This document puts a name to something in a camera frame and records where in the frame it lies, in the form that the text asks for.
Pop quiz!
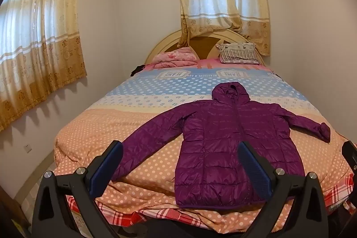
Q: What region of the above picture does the dark cloth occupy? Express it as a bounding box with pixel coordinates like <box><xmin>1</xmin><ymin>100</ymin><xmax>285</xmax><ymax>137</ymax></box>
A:
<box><xmin>131</xmin><ymin>64</ymin><xmax>145</xmax><ymax>77</ymax></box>

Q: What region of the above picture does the red plaid bed sheet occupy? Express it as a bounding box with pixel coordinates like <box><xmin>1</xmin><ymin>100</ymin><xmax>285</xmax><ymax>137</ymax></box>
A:
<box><xmin>65</xmin><ymin>174</ymin><xmax>355</xmax><ymax>231</ymax></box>

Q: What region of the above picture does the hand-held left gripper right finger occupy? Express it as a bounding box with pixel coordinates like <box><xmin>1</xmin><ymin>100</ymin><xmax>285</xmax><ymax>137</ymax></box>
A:
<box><xmin>238</xmin><ymin>141</ymin><xmax>329</xmax><ymax>238</ymax></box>

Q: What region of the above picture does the wide beige floral curtain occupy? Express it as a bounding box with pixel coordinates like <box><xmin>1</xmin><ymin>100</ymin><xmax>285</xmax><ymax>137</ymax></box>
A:
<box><xmin>0</xmin><ymin>0</ymin><xmax>87</xmax><ymax>132</ymax></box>

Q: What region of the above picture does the cream wooden headboard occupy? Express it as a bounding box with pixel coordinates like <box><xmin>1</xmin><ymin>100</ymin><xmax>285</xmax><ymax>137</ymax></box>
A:
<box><xmin>144</xmin><ymin>29</ymin><xmax>265</xmax><ymax>66</ymax></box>

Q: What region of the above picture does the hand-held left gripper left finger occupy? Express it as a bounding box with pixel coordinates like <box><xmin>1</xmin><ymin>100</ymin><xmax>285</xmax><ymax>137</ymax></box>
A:
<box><xmin>32</xmin><ymin>140</ymin><xmax>124</xmax><ymax>238</ymax></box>

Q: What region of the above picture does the polka dot bedspread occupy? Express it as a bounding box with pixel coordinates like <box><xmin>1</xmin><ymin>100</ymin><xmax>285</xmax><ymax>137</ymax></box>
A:
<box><xmin>53</xmin><ymin>58</ymin><xmax>355</xmax><ymax>230</ymax></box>

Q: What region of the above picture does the patterned striped pillow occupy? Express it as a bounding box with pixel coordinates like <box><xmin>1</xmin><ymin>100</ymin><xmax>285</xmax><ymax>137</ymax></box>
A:
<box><xmin>216</xmin><ymin>42</ymin><xmax>260</xmax><ymax>64</ymax></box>

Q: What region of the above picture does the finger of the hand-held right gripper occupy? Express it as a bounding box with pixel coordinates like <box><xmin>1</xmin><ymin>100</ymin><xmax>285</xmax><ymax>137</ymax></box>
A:
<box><xmin>342</xmin><ymin>140</ymin><xmax>357</xmax><ymax>172</ymax></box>

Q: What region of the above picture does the purple puffer jacket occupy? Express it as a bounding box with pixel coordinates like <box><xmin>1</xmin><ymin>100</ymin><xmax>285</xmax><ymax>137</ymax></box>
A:
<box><xmin>113</xmin><ymin>81</ymin><xmax>331</xmax><ymax>211</ymax></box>

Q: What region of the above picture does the pink folded blanket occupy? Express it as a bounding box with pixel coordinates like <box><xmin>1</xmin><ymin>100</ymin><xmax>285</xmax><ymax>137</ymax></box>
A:
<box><xmin>152</xmin><ymin>47</ymin><xmax>199</xmax><ymax>69</ymax></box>

